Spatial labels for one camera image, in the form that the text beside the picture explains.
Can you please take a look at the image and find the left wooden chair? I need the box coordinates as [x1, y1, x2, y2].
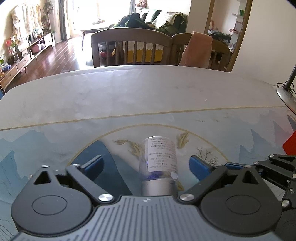
[91, 28, 172, 68]

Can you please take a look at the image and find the red cardboard box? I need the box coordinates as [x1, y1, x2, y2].
[282, 131, 296, 156]

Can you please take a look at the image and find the pink cloth on chair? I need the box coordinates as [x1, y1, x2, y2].
[179, 32, 213, 69]

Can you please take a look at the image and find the right wooden chair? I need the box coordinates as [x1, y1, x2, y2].
[170, 32, 231, 71]

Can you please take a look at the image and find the silver cap clear bottle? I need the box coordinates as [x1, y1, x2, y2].
[139, 136, 178, 197]

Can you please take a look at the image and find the sofa with clothes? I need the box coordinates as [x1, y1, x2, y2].
[113, 9, 188, 37]

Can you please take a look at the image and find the wooden tv cabinet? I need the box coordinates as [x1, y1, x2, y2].
[1, 33, 55, 94]

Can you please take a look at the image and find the grey desk lamp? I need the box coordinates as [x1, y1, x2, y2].
[276, 66, 296, 114]

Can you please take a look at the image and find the wooden chair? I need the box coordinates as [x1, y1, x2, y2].
[91, 28, 172, 68]
[170, 32, 231, 71]

